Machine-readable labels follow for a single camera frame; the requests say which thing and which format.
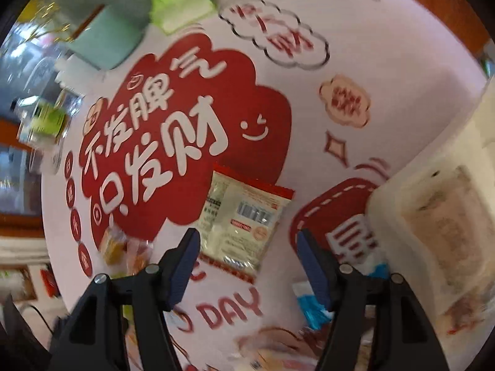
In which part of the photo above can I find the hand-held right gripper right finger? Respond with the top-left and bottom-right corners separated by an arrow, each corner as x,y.
297,228 -> 451,371

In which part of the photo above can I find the small orange snack packet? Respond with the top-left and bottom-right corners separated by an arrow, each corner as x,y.
126,239 -> 154,276

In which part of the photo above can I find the white plastic storage bin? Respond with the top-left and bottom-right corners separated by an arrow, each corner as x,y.
365,79 -> 495,343

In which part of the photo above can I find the clear bottle green label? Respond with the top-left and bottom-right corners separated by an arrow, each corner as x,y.
11,96 -> 73,148

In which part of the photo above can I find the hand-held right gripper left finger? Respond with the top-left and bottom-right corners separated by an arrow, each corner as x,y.
50,228 -> 202,371

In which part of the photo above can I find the white red-edged snack packet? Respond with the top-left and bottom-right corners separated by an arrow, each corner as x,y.
195,161 -> 295,284

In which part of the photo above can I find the blue white snack packet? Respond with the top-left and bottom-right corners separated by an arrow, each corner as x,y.
292,262 -> 389,331

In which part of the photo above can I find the teal canister brown lid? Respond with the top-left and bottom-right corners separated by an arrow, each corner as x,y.
65,0 -> 152,71

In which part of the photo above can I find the large clear bread packet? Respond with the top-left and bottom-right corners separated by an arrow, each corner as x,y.
401,165 -> 489,295

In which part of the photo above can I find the small yellow snack packet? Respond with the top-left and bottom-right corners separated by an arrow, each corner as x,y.
98,227 -> 129,267

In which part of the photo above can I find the green tissue pack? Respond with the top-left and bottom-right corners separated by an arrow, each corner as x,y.
150,0 -> 218,34

